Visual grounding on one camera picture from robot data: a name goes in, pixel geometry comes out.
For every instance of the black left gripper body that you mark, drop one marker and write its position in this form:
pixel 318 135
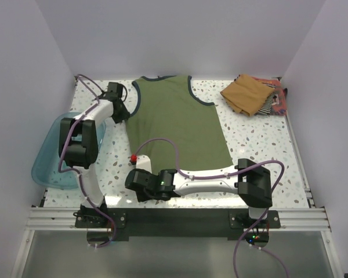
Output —
pixel 121 114

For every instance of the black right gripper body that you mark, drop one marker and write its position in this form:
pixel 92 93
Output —
pixel 144 196

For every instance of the olive green tank top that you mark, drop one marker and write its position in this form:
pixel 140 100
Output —
pixel 174 128

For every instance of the tan ribbed tank top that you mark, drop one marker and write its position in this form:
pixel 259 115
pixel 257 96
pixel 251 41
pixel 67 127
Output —
pixel 245 95

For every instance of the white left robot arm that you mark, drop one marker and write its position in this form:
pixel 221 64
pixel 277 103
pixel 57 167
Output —
pixel 79 148

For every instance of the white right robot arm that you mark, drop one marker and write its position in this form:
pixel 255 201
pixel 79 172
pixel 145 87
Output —
pixel 247 179

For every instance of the striped folded tank top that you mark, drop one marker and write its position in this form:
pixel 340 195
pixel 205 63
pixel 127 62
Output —
pixel 266 108

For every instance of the red patterned folded tank top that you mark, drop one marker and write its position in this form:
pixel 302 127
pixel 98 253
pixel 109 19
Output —
pixel 281 108

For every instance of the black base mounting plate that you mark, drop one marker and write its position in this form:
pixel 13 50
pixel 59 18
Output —
pixel 171 222

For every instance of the translucent blue plastic bin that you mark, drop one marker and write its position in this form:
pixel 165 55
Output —
pixel 45 168

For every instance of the aluminium frame rail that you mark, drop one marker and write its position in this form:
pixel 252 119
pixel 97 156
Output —
pixel 62 219

